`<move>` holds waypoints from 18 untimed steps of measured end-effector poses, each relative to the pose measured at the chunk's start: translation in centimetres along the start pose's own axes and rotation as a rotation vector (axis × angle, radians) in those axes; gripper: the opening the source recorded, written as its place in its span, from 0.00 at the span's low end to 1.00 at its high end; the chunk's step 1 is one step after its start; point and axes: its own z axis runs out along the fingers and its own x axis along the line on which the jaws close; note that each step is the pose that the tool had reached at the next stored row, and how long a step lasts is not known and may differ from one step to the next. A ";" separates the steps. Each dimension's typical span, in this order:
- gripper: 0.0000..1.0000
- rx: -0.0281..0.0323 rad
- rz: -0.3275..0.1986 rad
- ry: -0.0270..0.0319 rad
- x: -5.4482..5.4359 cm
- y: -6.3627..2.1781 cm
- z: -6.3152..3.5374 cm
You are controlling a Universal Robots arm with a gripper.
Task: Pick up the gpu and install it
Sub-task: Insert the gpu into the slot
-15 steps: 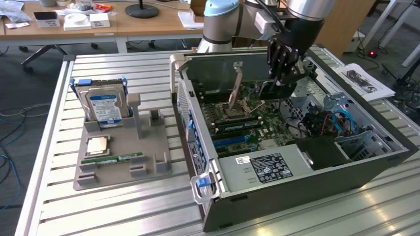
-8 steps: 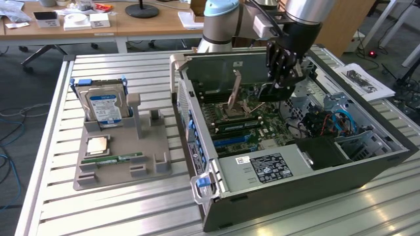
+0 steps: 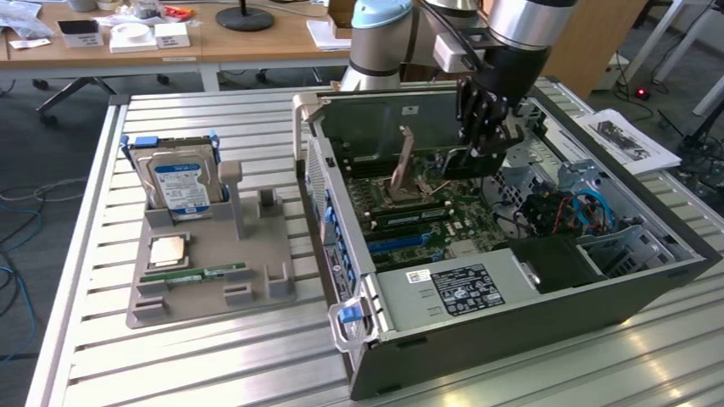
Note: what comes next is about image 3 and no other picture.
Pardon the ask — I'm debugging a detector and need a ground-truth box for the black round lamp base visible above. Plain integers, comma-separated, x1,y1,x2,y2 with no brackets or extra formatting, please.
213,0,277,31

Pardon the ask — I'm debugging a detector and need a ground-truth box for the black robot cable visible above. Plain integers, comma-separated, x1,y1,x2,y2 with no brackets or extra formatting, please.
421,0,489,74

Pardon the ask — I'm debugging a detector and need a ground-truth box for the clear plastic bag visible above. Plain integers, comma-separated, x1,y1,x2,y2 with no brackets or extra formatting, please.
0,0,55,39

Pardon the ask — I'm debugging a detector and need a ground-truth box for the red packet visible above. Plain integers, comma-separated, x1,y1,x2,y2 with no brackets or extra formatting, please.
161,3,193,22

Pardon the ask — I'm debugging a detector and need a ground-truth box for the blue floor cable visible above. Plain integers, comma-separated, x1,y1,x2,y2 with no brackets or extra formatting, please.
0,203,45,364

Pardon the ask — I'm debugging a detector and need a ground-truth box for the flat white box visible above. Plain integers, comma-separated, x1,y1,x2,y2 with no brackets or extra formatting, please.
107,36,159,54

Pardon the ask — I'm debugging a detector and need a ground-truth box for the grey power supply unit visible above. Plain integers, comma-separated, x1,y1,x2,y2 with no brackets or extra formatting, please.
371,248,538,332

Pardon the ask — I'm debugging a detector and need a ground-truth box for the metal disk bay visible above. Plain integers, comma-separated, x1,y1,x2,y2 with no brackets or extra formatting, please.
575,224,677,279

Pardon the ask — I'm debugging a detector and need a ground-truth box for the open black PC case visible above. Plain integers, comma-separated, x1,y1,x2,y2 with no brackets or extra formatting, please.
290,82,709,402

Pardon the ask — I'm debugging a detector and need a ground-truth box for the black chair base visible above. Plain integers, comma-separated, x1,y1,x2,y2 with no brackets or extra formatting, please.
31,75,171,126

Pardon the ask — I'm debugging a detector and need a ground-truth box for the green loose RAM stick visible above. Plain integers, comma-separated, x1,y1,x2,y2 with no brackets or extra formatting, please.
138,262,250,284

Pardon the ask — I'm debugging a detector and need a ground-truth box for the white labelled box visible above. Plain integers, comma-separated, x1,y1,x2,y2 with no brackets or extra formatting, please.
153,21,190,50

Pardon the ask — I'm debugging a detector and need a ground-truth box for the green motherboard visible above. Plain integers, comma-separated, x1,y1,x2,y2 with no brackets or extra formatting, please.
338,146,513,272

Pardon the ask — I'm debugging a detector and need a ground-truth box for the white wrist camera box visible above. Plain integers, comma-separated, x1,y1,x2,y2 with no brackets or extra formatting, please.
433,36,473,74

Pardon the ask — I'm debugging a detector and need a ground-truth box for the black tripod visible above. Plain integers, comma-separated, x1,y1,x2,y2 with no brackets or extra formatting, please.
675,75,724,190

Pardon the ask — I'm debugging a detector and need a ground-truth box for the white tape roll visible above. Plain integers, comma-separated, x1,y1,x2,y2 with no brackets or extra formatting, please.
110,23,153,43

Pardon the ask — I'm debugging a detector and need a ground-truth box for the hard disk with blue caddy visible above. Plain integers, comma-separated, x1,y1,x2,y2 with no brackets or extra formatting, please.
119,129,222,222

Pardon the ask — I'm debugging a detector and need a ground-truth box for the blue expansion slot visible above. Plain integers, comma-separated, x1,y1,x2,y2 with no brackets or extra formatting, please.
366,234,434,255

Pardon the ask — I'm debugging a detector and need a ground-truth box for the black Nvidia graphics card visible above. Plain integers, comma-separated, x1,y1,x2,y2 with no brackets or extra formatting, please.
387,125,507,203

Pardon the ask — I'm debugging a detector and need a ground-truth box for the white floor cable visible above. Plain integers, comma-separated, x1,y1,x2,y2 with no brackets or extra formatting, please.
0,176,86,204

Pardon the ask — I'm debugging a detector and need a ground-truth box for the blue data wire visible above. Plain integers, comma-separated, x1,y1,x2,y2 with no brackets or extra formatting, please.
569,189,618,235

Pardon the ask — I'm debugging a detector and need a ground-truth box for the wooden desk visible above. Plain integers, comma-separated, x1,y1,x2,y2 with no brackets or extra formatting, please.
0,0,513,81

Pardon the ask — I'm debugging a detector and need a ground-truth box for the wooden cabinet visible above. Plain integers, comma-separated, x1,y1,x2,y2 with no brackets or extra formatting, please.
495,0,649,97

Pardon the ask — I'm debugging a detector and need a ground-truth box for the white box with black top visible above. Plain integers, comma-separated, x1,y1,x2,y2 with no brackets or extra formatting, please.
55,19,106,49

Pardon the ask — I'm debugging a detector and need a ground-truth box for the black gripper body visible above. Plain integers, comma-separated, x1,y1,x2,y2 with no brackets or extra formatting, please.
473,44,554,111

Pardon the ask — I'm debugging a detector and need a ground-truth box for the silver CPU chip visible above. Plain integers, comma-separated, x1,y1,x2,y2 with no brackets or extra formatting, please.
145,234,190,270

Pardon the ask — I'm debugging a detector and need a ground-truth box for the white desk frame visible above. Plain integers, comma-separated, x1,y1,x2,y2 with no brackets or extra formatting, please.
621,0,724,116

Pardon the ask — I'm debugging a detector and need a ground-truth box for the grey plastic parts rack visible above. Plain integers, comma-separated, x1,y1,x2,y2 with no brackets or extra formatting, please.
123,160,298,331

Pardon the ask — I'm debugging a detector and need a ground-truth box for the printed paper stack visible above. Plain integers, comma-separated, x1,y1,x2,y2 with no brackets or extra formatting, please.
573,109,682,176

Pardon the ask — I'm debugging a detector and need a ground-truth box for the white paper pile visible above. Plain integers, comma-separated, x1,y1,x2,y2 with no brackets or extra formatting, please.
305,19,354,53

